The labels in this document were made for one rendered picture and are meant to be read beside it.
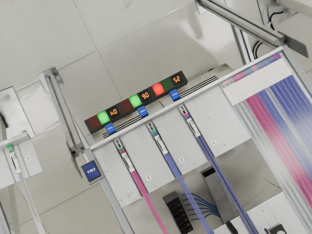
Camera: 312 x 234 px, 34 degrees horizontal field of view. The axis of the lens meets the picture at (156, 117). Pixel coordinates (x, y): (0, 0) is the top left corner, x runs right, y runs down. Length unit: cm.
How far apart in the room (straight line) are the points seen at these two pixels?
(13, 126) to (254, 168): 102
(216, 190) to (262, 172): 21
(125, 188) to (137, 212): 33
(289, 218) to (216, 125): 34
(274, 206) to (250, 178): 43
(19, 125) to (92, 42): 47
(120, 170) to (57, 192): 97
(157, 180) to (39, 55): 88
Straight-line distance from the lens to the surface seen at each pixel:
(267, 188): 200
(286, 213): 153
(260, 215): 151
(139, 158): 152
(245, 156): 188
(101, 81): 224
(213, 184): 182
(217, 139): 153
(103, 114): 157
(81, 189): 247
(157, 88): 158
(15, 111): 222
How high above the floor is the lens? 204
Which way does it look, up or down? 59 degrees down
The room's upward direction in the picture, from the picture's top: 143 degrees clockwise
